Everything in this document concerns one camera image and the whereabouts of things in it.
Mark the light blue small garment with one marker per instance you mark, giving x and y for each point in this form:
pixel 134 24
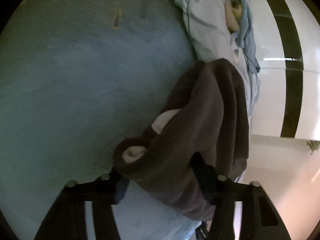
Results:
pixel 240 25

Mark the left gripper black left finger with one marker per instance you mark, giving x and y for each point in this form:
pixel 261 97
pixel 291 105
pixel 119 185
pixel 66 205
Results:
pixel 82 209

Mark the white black striped wardrobe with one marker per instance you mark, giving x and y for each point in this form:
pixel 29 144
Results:
pixel 287 39

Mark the light blue floral quilt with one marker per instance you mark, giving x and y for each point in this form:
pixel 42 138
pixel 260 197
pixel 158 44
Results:
pixel 205 22

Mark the navy and white kids jacket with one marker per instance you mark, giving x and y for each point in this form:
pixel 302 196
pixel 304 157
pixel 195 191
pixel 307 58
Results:
pixel 207 114

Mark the teal floral bed blanket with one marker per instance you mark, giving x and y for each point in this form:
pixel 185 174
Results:
pixel 77 76

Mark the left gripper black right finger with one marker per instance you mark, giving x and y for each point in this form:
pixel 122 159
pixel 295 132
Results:
pixel 242 211

